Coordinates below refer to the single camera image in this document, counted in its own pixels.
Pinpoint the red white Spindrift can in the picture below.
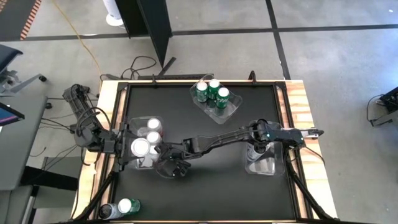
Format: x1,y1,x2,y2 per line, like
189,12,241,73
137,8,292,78
146,117,163,134
148,144,161,158
145,130,162,146
130,137,152,158

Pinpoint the clear plastic bin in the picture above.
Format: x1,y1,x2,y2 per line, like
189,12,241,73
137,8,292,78
188,73,244,126
127,116,165,171
244,119,286,176

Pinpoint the black frame strut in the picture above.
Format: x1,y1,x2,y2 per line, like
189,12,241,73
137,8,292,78
290,176,332,221
73,167,119,221

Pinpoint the monitor with blue screen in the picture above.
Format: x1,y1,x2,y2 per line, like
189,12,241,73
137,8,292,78
0,101,25,127

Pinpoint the black looped floor cable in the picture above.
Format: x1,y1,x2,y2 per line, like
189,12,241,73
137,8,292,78
99,55,157,82

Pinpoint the black can bottom left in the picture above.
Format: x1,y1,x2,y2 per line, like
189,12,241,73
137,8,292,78
98,203,123,221

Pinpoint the black mat with striped edge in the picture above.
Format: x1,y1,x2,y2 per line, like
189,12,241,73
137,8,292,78
0,0,43,42

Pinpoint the yellow cable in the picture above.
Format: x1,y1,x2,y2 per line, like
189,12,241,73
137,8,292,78
51,0,103,77

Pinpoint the wooden table border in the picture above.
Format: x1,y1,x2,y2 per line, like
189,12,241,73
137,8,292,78
72,79,339,220

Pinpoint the grey desk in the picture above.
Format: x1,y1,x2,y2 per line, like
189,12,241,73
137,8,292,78
0,94,48,191

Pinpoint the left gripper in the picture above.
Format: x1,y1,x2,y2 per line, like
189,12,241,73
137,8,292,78
103,122,147,166

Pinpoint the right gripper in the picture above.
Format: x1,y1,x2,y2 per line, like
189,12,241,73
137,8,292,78
159,139,192,179

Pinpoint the green Sprite can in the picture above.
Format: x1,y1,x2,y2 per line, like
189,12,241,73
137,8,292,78
215,86,231,110
207,78,221,101
118,198,141,216
195,81,209,104

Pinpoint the black partition panel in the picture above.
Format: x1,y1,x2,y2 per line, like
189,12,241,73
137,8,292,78
114,0,177,77

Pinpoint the office chair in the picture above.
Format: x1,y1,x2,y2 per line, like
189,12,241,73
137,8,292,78
0,44,48,96

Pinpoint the black equipment stand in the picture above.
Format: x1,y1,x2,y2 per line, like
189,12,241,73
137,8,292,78
366,86,398,128

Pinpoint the black desk base plate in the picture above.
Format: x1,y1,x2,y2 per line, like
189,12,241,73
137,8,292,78
20,166,79,192

